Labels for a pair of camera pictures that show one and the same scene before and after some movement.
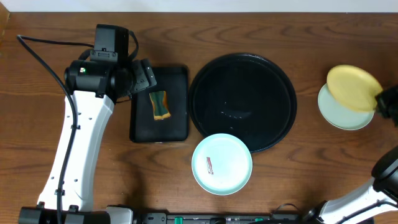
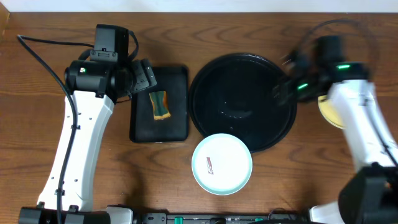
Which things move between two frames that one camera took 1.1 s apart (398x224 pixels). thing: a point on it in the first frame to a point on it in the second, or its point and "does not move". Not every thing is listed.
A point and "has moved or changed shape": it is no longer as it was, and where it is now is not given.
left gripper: (143, 76) does not move
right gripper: (388, 98) to (284, 84)
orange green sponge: (159, 101) does not move
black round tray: (245, 95) does not move
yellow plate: (354, 87) has moved or changed shape
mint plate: (222, 164) does not move
